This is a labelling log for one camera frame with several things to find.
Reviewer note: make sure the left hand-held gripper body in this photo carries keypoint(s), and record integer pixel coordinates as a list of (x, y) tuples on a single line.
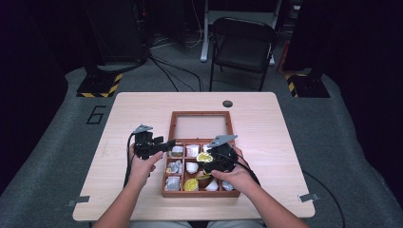
[(144, 144)]

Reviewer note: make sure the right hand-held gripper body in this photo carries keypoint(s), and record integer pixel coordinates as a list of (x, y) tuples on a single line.
[(225, 158)]

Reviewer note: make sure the wooden box with glass lid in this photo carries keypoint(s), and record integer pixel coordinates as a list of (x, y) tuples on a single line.
[(172, 126)]

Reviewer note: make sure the person's right hand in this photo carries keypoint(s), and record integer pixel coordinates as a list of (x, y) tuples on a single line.
[(237, 180)]

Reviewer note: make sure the person's left hand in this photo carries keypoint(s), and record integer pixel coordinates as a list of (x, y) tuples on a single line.
[(141, 171)]

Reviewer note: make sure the white capsule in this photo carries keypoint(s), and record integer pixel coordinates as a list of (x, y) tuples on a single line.
[(191, 167), (192, 151), (211, 186), (206, 148)]

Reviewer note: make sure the silver foil capsule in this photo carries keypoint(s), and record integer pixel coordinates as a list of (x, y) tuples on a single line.
[(177, 151), (175, 167), (227, 186), (172, 183)]

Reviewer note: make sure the black table grommet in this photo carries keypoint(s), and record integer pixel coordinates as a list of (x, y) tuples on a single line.
[(227, 104)]

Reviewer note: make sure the black stand with striped base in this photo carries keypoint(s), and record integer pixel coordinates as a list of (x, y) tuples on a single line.
[(99, 84), (309, 85)]

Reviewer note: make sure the person's grey pants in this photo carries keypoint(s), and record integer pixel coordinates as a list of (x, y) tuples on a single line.
[(152, 224)]

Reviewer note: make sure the grey tape strip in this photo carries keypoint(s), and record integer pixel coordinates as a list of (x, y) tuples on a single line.
[(79, 200), (309, 197)]

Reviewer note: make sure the black folding chair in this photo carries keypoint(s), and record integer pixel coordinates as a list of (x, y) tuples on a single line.
[(242, 52)]

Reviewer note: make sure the black computer cabinet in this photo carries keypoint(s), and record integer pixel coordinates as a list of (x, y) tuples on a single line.
[(120, 31)]

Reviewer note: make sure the white desk frame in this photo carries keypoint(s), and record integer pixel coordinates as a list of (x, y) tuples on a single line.
[(205, 38)]

